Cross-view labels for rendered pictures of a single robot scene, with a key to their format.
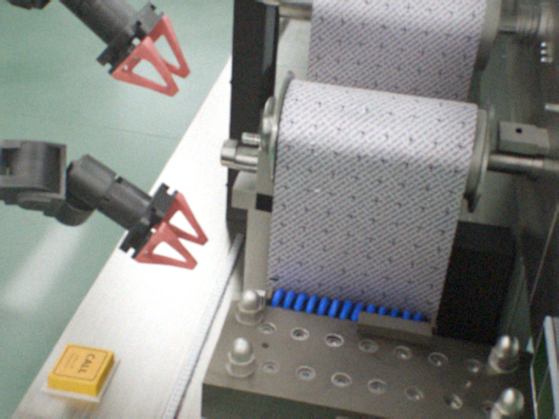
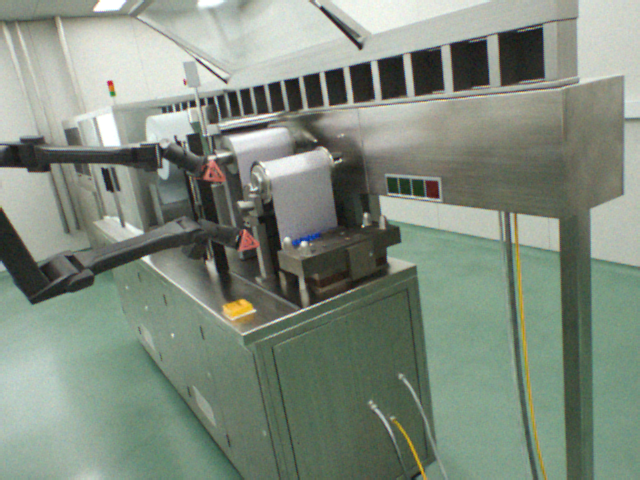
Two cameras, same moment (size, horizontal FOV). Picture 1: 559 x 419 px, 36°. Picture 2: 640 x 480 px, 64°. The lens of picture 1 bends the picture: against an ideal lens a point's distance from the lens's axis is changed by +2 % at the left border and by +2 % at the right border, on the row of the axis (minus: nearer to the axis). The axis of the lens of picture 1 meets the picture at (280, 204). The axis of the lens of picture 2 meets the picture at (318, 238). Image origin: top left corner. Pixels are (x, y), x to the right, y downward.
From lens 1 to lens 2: 1.10 m
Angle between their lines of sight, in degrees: 38
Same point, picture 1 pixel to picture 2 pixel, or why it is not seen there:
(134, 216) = (230, 233)
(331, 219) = (295, 203)
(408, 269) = (324, 212)
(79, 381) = (244, 306)
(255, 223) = (260, 232)
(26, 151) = (185, 220)
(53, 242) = (40, 441)
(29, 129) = not seen: outside the picture
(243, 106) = (210, 214)
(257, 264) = (265, 250)
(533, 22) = (300, 137)
